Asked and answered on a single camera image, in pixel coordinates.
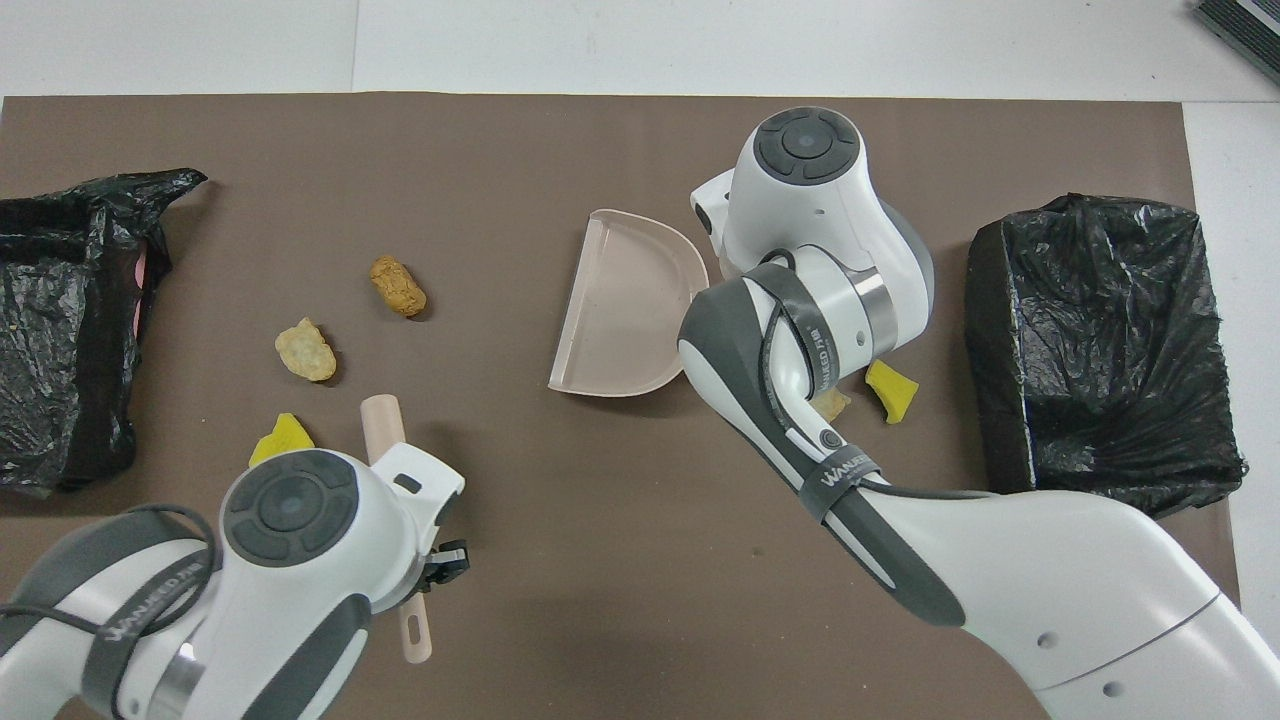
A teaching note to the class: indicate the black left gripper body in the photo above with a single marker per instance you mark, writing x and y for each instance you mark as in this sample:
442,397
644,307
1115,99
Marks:
448,562

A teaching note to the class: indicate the beige hand brush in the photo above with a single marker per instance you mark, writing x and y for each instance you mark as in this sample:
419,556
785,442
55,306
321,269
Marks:
383,425

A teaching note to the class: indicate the yellow sponge wedge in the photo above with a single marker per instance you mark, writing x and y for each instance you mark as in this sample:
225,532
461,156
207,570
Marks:
282,440

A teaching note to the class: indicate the pale fried dough piece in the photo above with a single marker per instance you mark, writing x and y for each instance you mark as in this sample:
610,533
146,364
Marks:
305,350

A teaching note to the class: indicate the brown bread roll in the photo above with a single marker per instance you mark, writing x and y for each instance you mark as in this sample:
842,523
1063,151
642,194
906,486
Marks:
398,286

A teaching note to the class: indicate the pale pink plastic dustpan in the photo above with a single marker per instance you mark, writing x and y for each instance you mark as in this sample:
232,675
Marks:
625,310

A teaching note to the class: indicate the pale bread chunk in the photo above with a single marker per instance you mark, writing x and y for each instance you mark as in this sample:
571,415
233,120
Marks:
830,404

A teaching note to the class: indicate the small yellow sponge piece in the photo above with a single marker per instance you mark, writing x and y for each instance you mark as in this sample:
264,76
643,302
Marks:
892,392

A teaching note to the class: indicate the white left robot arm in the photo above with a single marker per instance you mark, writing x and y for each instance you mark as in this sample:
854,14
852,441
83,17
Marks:
260,620

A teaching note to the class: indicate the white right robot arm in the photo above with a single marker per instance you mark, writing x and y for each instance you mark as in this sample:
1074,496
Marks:
1050,580

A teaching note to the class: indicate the pink bin with black bag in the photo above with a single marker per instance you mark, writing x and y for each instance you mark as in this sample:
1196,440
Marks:
60,340

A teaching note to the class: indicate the brown table mat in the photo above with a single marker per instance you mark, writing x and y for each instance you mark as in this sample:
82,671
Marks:
560,150

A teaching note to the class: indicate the dark grey ribbed panel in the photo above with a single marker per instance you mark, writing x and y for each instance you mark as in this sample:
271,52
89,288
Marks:
1245,30

